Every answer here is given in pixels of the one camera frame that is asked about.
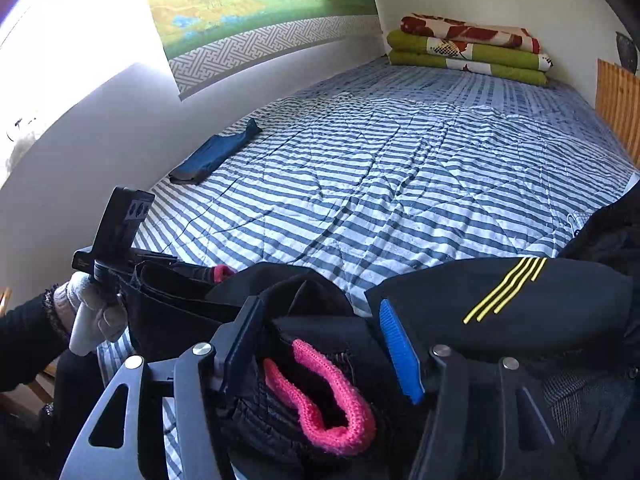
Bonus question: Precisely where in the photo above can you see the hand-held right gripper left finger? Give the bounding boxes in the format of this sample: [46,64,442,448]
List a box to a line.
[60,296,264,480]

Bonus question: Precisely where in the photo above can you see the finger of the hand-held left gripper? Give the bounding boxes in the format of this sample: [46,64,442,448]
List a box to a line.
[131,253,179,267]

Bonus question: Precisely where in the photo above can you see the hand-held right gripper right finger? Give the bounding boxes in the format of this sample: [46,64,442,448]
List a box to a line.
[378,298,578,480]

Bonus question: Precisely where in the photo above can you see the black pants pink waistband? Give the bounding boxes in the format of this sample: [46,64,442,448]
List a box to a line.
[122,259,426,480]

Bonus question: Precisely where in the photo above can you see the person's left forearm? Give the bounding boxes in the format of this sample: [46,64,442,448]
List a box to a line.
[0,290,72,396]

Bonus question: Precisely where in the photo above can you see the person's left hand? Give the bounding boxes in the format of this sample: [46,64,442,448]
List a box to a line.
[54,271,129,345]

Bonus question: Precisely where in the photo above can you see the folded blue garment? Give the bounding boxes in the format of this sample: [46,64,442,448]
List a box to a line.
[168,119,263,185]

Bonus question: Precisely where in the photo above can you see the black garment yellow stripes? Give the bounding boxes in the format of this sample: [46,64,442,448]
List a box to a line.
[364,254,635,363]

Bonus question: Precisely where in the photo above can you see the grey tweed garment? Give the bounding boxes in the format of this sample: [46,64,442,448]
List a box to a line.
[537,367,640,466]

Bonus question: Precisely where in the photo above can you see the striped bed blanket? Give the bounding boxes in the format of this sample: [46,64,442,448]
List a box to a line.
[97,55,640,480]

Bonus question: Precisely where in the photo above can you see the dark cloth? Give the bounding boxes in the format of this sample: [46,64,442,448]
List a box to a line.
[559,195,640,281]

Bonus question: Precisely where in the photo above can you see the folded green floral quilt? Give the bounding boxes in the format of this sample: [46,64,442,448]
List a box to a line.
[386,12,555,86]

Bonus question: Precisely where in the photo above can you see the wooden headboard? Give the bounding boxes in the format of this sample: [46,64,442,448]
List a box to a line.
[595,58,640,167]

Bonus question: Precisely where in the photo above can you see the wall poster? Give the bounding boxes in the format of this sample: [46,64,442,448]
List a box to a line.
[142,0,382,102]

